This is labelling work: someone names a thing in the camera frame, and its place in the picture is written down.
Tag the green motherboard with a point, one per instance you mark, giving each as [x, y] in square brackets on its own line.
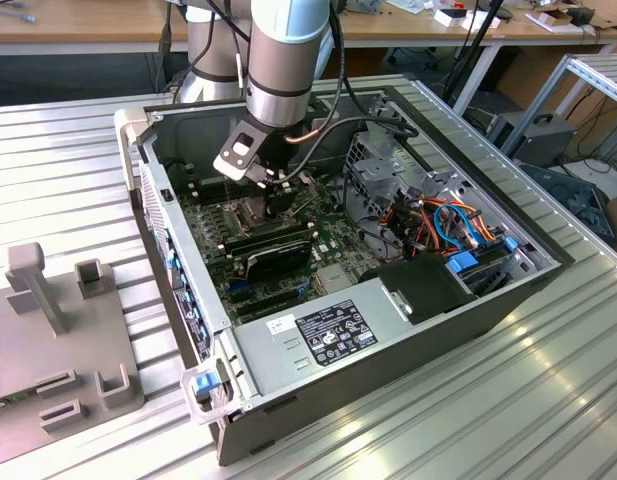
[333, 235]

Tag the dark plastic crate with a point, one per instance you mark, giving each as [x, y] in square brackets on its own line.
[573, 195]

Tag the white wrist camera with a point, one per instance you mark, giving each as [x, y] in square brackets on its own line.
[225, 167]

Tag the blue plastic case latch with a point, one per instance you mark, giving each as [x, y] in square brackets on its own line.
[205, 382]

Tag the black expansion slot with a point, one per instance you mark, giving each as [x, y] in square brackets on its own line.
[268, 298]
[253, 314]

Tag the black graphics card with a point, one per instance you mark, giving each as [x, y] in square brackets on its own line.
[278, 257]

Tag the black RAM slot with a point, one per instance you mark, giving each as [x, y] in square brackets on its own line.
[288, 230]
[288, 235]
[205, 192]
[205, 198]
[288, 240]
[205, 180]
[205, 186]

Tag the grey open PC case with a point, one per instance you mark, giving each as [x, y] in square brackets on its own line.
[413, 370]

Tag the black stand pole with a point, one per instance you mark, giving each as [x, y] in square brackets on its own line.
[475, 37]

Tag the black plastic air shroud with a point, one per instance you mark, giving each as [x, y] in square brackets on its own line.
[423, 285]

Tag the grey parts rack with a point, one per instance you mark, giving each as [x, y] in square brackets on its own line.
[63, 350]

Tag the wooden desk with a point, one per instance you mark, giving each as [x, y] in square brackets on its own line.
[78, 25]
[510, 29]

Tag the silver metal drive cage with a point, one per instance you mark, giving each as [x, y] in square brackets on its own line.
[413, 170]

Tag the silver chipset heat sink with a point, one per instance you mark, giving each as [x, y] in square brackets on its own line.
[333, 279]

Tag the blue disk carrier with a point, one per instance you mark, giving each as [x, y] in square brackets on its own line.
[463, 262]
[509, 244]

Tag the silver CPU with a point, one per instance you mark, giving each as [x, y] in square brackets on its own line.
[253, 217]

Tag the black camera bracket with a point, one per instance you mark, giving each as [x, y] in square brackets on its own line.
[258, 142]

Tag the CPU socket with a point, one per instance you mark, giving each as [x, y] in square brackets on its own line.
[239, 226]

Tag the aluminium frame rack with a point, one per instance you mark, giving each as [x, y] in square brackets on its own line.
[600, 75]

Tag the open cardboard box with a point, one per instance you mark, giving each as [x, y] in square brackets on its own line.
[550, 21]

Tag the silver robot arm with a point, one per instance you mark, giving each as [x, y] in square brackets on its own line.
[283, 65]

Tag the small white box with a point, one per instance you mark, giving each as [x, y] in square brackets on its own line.
[448, 19]

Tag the silver power supply unit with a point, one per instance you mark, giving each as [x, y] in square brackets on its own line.
[288, 360]

